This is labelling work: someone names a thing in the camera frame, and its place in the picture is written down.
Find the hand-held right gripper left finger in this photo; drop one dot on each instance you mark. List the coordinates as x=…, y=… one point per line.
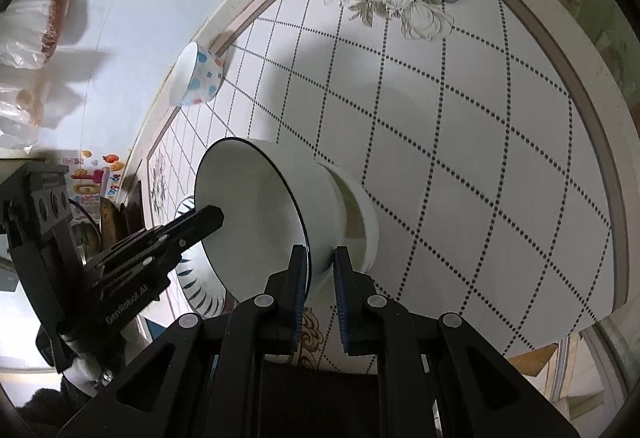
x=298, y=293

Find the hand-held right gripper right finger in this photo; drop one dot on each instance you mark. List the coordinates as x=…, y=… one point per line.
x=342, y=298

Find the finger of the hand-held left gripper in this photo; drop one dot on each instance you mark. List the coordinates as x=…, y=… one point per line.
x=170, y=238

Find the white bowl with dark rim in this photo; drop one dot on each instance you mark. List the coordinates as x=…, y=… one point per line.
x=260, y=208

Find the blue striped plate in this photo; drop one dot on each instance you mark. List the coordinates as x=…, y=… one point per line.
x=200, y=285

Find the plastic bag with pale food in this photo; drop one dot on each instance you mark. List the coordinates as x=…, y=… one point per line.
x=22, y=105

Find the white bowl with coloured dots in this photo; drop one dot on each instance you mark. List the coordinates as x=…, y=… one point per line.
x=197, y=75

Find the diamond pattern floral tablecloth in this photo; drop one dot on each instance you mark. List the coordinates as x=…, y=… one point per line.
x=450, y=143

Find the plastic bag with red food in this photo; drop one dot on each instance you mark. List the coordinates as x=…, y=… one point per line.
x=50, y=23

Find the colourful wall stickers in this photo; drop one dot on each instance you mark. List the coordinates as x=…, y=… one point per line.
x=95, y=178

